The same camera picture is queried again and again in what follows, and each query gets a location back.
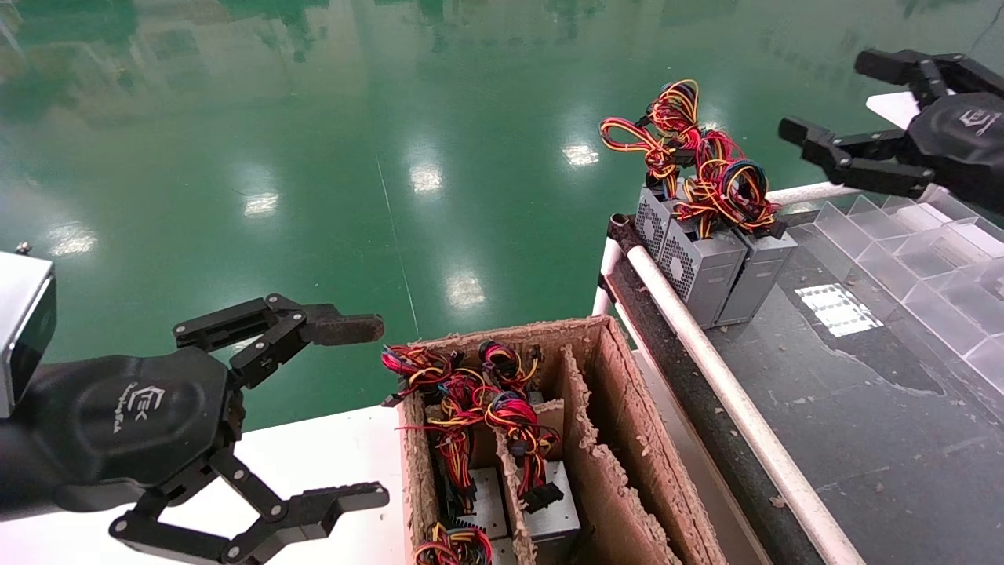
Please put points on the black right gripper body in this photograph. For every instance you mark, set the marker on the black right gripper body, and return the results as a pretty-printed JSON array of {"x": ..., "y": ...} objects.
[{"x": 969, "y": 141}]

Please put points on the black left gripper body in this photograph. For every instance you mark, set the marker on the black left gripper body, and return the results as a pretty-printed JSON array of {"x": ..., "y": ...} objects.
[{"x": 129, "y": 416}]

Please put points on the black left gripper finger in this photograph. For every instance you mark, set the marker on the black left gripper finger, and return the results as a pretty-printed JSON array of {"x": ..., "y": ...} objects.
[
  {"x": 314, "y": 514},
  {"x": 341, "y": 328}
]

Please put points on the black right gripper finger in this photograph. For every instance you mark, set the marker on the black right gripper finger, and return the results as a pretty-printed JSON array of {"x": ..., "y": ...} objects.
[
  {"x": 863, "y": 161},
  {"x": 890, "y": 64}
]

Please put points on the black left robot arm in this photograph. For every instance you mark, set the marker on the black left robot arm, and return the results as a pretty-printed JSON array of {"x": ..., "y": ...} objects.
[{"x": 20, "y": 471}]

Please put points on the white table board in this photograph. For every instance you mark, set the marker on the white table board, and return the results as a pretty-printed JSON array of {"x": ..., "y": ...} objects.
[{"x": 898, "y": 108}]

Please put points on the clear acrylic divider tray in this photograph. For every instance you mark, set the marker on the clear acrylic divider tray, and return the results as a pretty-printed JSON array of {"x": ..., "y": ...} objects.
[{"x": 925, "y": 275}]

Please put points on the short cardboard divider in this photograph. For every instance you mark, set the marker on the short cardboard divider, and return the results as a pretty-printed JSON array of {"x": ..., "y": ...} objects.
[{"x": 510, "y": 486}]

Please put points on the black pipe joint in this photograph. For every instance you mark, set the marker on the black pipe joint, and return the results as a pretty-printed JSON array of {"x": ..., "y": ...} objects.
[{"x": 621, "y": 229}]

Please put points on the white pipe leg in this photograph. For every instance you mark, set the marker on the white pipe leg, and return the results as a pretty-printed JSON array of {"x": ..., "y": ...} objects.
[{"x": 605, "y": 282}]

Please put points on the brown cardboard box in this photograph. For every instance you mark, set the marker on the brown cardboard box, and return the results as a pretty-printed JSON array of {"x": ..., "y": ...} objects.
[{"x": 635, "y": 424}]

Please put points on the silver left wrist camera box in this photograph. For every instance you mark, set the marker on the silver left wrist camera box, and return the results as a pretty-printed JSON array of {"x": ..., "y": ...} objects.
[{"x": 23, "y": 314}]

